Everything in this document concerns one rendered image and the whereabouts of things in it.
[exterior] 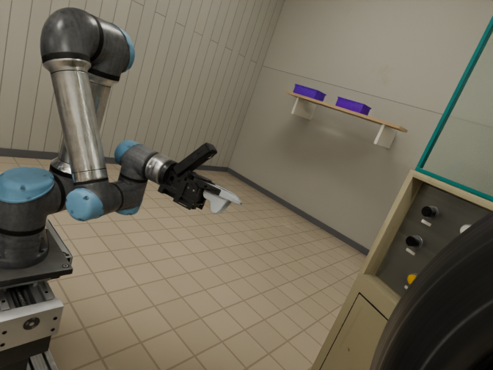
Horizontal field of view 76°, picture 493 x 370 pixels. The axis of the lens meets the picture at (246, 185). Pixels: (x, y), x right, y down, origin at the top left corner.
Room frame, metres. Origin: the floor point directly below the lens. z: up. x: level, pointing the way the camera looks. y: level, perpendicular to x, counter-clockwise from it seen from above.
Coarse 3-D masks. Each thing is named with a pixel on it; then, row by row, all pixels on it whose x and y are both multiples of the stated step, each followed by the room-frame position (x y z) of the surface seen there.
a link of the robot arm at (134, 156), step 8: (120, 144) 0.79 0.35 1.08; (128, 144) 0.79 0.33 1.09; (136, 144) 0.80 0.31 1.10; (120, 152) 0.78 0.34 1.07; (128, 152) 0.77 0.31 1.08; (136, 152) 0.77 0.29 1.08; (144, 152) 0.77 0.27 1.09; (152, 152) 0.78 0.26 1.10; (120, 160) 0.78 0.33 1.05; (128, 160) 0.77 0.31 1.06; (136, 160) 0.76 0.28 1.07; (144, 160) 0.76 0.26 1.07; (128, 168) 0.77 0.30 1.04; (136, 168) 0.76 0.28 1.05; (144, 168) 0.75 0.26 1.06; (128, 176) 0.77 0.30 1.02; (136, 176) 0.77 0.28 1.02; (144, 176) 0.77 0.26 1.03
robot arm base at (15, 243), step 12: (0, 228) 0.66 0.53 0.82; (0, 240) 0.66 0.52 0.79; (12, 240) 0.67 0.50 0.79; (24, 240) 0.68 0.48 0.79; (36, 240) 0.71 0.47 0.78; (0, 252) 0.66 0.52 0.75; (12, 252) 0.66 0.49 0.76; (24, 252) 0.68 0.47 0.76; (36, 252) 0.70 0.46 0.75; (0, 264) 0.65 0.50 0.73; (12, 264) 0.66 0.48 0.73; (24, 264) 0.68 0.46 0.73
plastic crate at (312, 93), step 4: (296, 84) 4.23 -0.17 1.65; (296, 88) 4.23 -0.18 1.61; (300, 88) 4.20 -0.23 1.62; (304, 88) 4.16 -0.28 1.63; (308, 88) 4.12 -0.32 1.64; (296, 92) 4.21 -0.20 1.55; (300, 92) 4.18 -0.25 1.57; (304, 92) 4.14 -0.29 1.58; (308, 92) 4.11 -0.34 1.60; (312, 92) 4.08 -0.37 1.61; (316, 92) 4.05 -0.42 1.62; (320, 92) 4.11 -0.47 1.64; (308, 96) 4.10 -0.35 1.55; (312, 96) 4.07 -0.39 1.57; (316, 96) 4.07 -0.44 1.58; (320, 96) 4.13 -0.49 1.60; (324, 96) 4.21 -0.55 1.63; (320, 100) 4.16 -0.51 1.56
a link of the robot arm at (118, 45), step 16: (112, 32) 0.81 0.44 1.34; (112, 48) 0.81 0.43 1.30; (128, 48) 0.86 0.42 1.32; (96, 64) 0.80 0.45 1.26; (112, 64) 0.82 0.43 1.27; (128, 64) 0.88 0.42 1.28; (96, 80) 0.81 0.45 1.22; (112, 80) 0.83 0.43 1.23; (96, 96) 0.82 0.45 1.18; (96, 112) 0.83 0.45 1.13; (64, 144) 0.81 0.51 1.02; (64, 160) 0.81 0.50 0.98; (64, 176) 0.80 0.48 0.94; (64, 208) 0.79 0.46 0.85
